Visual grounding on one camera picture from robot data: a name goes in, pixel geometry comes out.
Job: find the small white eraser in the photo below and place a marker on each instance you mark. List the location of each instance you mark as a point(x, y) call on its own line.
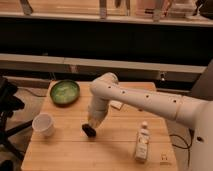
point(116, 104)

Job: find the green bowl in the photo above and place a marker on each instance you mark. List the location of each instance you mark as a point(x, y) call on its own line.
point(64, 92)

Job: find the white plastic bottle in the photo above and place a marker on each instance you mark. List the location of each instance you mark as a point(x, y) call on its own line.
point(142, 141)

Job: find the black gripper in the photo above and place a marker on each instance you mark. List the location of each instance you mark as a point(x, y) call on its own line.
point(89, 131)

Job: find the white paper cup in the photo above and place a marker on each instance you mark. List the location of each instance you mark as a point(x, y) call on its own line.
point(43, 124)

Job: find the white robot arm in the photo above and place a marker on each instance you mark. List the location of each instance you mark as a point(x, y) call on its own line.
point(194, 111)

